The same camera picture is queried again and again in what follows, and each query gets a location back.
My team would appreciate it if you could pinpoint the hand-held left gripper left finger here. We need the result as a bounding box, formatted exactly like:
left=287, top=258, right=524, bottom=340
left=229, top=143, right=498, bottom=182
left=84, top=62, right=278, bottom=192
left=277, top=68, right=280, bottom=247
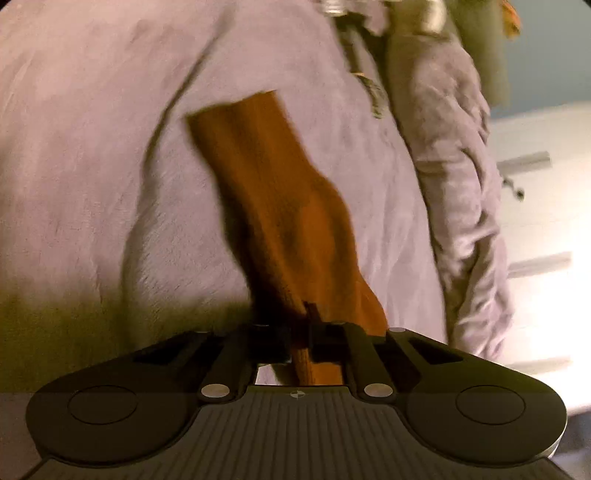
left=131, top=322, right=293, bottom=403

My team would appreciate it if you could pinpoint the olive green pillow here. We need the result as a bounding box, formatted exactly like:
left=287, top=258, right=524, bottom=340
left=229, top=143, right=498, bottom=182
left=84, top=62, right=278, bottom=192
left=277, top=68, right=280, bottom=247
left=455, top=0, right=511, bottom=104

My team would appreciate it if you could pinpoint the orange small garment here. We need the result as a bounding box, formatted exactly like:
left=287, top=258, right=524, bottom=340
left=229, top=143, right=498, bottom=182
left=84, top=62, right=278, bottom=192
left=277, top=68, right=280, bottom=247
left=185, top=90, right=389, bottom=386

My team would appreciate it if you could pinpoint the crumpled purple duvet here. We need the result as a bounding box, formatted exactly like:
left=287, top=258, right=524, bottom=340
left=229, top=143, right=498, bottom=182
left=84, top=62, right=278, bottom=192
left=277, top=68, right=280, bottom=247
left=369, top=0, right=515, bottom=361

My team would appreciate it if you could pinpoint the patterned cloth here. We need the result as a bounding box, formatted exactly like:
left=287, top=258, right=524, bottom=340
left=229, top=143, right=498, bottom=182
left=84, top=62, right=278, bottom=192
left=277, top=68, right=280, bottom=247
left=321, top=0, right=393, bottom=120

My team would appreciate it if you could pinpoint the white wardrobe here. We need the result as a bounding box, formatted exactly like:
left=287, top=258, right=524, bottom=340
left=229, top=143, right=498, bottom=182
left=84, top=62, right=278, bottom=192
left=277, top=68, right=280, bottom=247
left=488, top=102, right=591, bottom=409

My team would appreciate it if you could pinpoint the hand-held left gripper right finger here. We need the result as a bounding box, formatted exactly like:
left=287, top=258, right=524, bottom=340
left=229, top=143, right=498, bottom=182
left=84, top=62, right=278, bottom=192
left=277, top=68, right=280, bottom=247
left=302, top=301, right=463, bottom=403

